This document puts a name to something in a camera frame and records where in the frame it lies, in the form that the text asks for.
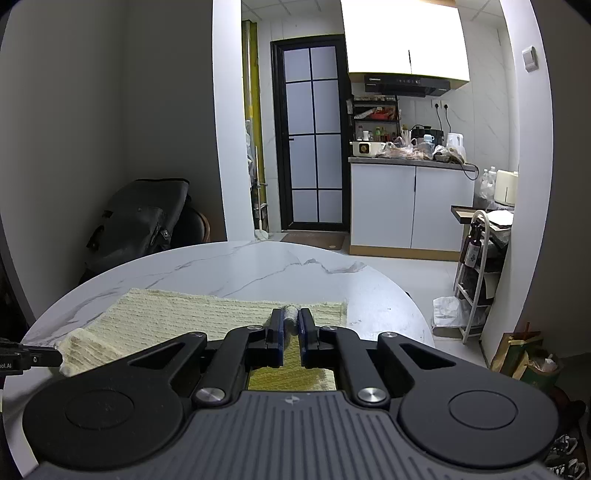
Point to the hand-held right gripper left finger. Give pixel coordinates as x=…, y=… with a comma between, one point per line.
x=277, y=339

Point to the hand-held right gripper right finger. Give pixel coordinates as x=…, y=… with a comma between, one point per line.
x=304, y=339

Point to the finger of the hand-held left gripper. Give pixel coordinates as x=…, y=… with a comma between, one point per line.
x=44, y=356

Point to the pale yellow towel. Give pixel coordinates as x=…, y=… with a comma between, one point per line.
x=184, y=318

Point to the brown door mat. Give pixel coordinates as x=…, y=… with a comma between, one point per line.
x=314, y=240

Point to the dark wooden chair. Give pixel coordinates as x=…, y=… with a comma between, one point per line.
x=203, y=227

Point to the white plastic bag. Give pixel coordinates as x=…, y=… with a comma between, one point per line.
x=447, y=311

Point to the black backpack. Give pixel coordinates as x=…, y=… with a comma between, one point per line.
x=134, y=226

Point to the white base kitchen cabinet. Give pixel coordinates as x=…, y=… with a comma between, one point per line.
x=406, y=207

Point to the white rolling cart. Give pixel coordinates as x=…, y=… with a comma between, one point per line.
x=480, y=286

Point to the dark glass bottle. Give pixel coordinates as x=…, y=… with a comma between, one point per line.
x=472, y=249

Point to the white electric cooking pot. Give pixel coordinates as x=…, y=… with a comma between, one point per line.
x=367, y=148

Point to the black framed glass door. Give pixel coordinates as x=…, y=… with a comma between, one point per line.
x=310, y=134

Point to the clear plastic food bags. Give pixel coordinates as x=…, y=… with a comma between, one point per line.
x=408, y=151

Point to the yellow vertical pipe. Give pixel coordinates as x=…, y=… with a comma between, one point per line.
x=253, y=115

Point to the black spice rack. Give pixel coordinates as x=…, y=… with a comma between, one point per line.
x=374, y=115

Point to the black coffee machine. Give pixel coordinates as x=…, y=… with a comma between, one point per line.
x=420, y=130

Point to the white electric kettle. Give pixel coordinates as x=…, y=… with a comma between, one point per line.
x=455, y=141

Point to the cream countertop appliance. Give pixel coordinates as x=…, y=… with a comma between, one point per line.
x=506, y=187

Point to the black range hood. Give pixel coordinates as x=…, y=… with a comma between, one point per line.
x=406, y=85

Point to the black and white sneakers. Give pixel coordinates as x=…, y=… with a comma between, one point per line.
x=565, y=454

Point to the white upper kitchen cabinet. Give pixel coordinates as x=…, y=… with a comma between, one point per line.
x=401, y=37

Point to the white wall socket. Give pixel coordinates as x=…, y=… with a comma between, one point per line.
x=441, y=105

